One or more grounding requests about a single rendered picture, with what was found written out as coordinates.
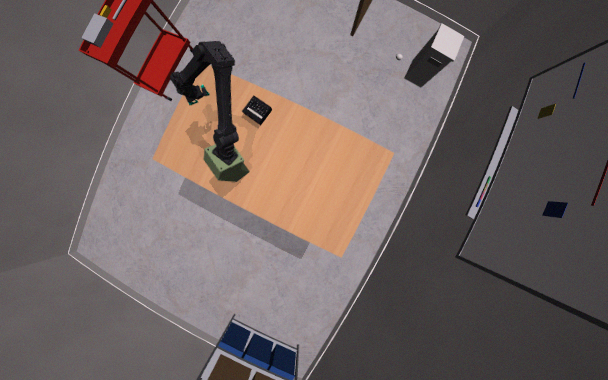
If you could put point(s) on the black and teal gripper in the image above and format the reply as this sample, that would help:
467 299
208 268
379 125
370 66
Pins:
196 94

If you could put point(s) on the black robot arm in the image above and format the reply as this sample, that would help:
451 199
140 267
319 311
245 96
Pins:
212 53

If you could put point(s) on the black control desk with knobs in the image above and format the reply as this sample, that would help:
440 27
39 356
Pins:
252 107

